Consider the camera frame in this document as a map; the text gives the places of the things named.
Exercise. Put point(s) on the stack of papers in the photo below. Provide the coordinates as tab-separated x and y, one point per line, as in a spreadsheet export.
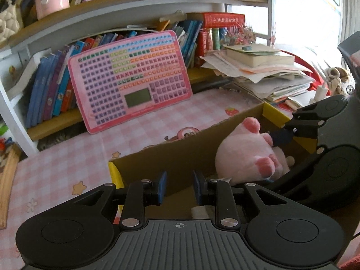
267	81

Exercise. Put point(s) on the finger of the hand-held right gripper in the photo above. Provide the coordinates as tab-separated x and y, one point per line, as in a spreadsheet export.
281	138
303	168

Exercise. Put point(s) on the colourful tinsel decoration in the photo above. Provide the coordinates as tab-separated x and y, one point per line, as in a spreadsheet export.
242	33

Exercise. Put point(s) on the white packet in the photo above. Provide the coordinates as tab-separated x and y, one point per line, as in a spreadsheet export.
201	212

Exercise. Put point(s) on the white quilted bag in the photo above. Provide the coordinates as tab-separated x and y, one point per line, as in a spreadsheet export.
8	22

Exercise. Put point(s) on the row of shelf books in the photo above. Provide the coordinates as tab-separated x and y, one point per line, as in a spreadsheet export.
47	90

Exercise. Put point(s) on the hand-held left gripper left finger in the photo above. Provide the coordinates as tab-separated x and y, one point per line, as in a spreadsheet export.
162	188

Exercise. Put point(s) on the pink learning keyboard board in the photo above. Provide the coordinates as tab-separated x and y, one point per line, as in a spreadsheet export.
132	78

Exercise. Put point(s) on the thick paperback book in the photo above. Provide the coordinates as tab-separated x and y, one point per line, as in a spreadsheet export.
267	59

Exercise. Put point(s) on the cardboard box with yellow rim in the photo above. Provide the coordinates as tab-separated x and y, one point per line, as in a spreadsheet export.
182	157

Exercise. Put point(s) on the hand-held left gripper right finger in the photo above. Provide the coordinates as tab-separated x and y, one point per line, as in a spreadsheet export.
198	189

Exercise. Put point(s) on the beige plush toy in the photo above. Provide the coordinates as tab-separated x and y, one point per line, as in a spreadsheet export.
336	77

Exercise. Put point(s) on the white wooden bookshelf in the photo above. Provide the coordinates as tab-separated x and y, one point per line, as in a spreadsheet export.
17	129

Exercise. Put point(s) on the wooden track piece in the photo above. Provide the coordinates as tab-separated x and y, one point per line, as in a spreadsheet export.
7	180

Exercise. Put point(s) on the pink checked tablecloth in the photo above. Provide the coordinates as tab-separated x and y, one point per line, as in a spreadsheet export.
70	157

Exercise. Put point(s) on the pink plush toy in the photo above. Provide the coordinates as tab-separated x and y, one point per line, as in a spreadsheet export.
239	152

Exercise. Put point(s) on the thick red book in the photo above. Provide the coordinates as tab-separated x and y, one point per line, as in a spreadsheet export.
223	20

